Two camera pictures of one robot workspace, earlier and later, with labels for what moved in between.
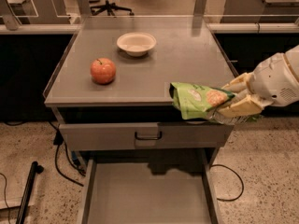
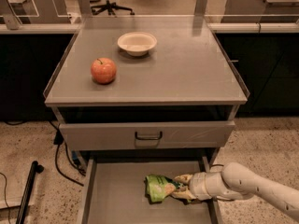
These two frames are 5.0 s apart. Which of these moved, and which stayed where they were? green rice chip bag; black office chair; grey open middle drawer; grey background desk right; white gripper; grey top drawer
Moved: white gripper; green rice chip bag
Stayed: grey open middle drawer; black office chair; grey top drawer; grey background desk right
